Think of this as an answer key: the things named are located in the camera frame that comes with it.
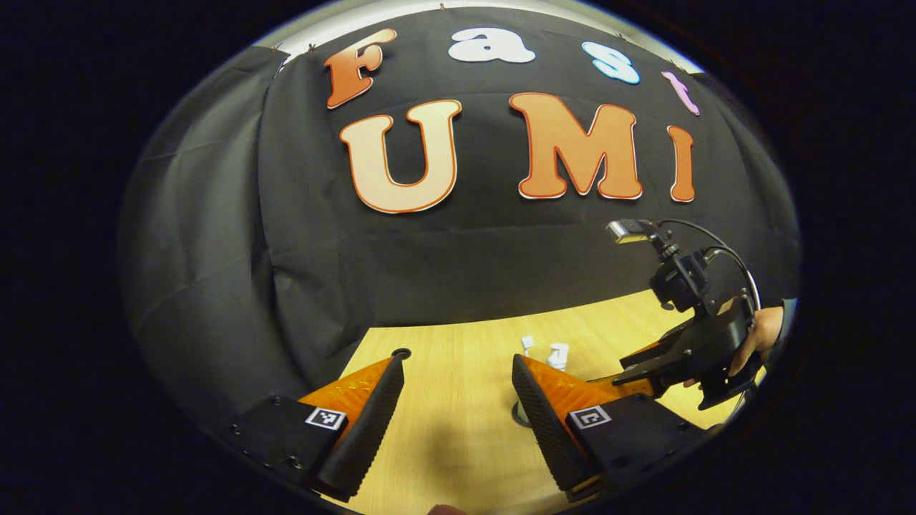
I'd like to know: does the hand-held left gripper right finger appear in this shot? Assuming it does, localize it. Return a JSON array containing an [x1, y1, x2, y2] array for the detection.
[[511, 353, 716, 503]]

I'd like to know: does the light wooden desktop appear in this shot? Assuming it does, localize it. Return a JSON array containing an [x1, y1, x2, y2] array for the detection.
[[336, 290, 770, 515]]

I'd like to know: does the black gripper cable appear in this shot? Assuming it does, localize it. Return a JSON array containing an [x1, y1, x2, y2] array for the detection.
[[657, 218, 762, 312]]

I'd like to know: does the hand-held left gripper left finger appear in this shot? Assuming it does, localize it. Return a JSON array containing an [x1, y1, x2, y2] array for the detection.
[[218, 352, 406, 503]]

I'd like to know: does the black backdrop cloth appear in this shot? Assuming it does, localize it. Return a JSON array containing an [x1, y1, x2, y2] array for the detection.
[[118, 7, 801, 437]]

